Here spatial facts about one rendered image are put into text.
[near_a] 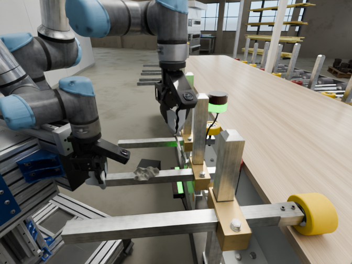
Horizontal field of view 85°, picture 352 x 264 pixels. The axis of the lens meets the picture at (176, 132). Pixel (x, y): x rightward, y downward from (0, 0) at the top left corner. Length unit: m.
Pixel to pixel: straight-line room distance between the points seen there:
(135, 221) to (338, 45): 11.93
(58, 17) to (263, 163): 0.82
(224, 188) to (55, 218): 1.30
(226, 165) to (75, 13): 0.40
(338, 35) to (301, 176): 11.47
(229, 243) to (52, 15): 0.81
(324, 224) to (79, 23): 0.60
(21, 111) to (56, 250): 1.00
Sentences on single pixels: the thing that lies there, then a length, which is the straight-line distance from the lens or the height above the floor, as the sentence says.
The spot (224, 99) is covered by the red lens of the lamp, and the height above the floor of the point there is 1.11.
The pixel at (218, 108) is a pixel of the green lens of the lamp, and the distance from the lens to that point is 0.57.
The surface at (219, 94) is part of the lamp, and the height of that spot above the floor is 1.11.
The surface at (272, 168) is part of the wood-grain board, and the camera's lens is 0.68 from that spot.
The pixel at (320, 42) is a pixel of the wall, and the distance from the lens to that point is 11.94.
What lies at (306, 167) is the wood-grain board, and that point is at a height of 0.90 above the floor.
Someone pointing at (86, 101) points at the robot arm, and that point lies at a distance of 0.53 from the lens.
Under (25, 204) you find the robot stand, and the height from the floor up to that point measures 0.74.
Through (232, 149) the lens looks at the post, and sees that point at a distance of 0.35.
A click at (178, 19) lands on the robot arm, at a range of 0.49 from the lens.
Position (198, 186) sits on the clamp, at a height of 0.84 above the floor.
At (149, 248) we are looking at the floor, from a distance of 1.50.
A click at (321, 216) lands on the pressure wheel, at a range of 0.49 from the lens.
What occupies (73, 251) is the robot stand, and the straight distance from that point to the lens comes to 1.36.
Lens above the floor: 1.29
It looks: 29 degrees down
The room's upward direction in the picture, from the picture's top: straight up
